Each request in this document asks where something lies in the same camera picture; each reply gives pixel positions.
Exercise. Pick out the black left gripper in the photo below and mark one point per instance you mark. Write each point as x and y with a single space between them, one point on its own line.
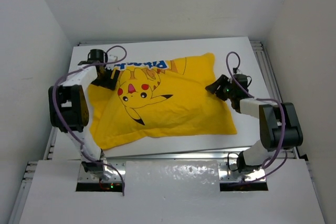
109 83

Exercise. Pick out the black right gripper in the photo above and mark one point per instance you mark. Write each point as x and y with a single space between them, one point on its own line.
216 87

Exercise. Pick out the yellow pillowcase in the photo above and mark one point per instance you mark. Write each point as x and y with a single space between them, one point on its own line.
159 99

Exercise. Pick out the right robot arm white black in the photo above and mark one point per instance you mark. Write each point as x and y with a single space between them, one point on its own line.
279 126

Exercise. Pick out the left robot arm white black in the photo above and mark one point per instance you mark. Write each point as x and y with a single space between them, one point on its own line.
69 111

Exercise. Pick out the white front cover panel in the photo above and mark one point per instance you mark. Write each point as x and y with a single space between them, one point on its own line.
170 192

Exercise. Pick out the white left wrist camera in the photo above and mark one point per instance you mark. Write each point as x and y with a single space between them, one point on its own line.
112 60

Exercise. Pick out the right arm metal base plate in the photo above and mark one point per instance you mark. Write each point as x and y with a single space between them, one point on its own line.
230 180

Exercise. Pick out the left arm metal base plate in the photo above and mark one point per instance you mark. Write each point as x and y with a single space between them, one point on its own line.
94 178

